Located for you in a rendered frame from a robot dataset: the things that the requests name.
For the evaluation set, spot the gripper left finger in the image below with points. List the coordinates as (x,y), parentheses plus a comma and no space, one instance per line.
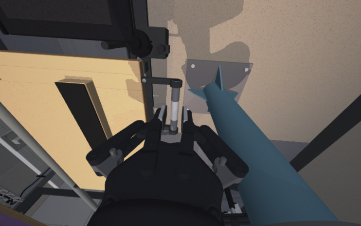
(111,150)

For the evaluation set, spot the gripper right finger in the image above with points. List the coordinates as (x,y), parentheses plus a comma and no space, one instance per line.
(221,150)

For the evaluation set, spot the tan riser with black top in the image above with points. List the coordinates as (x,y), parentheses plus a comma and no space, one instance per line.
(80,109)

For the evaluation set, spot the grey round pole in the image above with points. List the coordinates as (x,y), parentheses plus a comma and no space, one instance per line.
(27,138)

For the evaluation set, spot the tan wooden desk board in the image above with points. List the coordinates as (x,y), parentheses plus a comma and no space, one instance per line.
(27,94)

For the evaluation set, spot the black monitor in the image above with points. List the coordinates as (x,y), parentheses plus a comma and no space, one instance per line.
(58,15)

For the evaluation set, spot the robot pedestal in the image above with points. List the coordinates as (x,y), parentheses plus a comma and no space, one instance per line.
(262,163)

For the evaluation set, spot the black upright rail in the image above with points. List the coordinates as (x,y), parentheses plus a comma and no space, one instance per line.
(148,91)

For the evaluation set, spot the black pivot bracket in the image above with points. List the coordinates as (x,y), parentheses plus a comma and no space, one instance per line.
(149,42)

